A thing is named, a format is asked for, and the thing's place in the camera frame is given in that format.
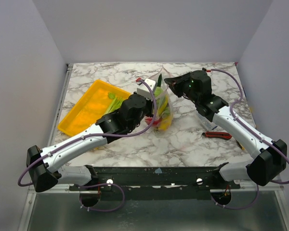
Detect yellow black pliers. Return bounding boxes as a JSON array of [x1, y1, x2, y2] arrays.
[[237, 142, 245, 150]]

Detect black mounting rail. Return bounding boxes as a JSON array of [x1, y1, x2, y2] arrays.
[[69, 167, 240, 200]]

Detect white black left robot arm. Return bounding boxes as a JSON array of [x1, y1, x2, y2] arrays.
[[26, 93, 157, 193]]

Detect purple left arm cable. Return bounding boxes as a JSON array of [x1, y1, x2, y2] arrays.
[[17, 80, 158, 187]]

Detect yellow plastic tray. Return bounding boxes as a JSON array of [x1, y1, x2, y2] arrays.
[[58, 80, 130, 137]]

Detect green toy celery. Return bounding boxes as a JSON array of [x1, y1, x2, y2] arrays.
[[104, 92, 124, 114]]

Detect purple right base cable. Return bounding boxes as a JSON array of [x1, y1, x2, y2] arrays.
[[211, 184, 260, 209]]

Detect red toy tomato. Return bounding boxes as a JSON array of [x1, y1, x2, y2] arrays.
[[145, 117, 160, 127]]

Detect red black utility knife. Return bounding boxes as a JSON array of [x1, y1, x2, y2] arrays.
[[202, 131, 232, 140]]

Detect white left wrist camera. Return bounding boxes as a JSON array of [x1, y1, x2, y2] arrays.
[[136, 78, 157, 101]]

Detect green toy cabbage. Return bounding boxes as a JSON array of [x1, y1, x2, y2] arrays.
[[154, 87, 163, 100]]

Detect green toy scallion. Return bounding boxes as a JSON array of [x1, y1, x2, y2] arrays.
[[157, 74, 162, 87]]

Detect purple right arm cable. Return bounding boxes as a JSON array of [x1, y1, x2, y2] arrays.
[[203, 68, 289, 185]]

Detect clear zip top bag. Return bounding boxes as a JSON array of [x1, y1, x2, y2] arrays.
[[149, 65, 173, 133]]

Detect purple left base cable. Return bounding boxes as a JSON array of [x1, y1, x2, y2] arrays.
[[79, 184, 125, 212]]

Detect clear plastic screw box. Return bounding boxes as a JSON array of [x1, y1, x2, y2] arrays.
[[198, 115, 217, 131]]

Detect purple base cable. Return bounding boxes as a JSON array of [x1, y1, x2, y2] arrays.
[[79, 184, 125, 212], [211, 184, 260, 209]]

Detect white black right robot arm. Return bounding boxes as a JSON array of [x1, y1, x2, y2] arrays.
[[164, 69, 287, 189]]

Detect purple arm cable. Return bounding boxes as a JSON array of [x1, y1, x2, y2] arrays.
[[17, 80, 158, 187], [203, 68, 289, 185]]

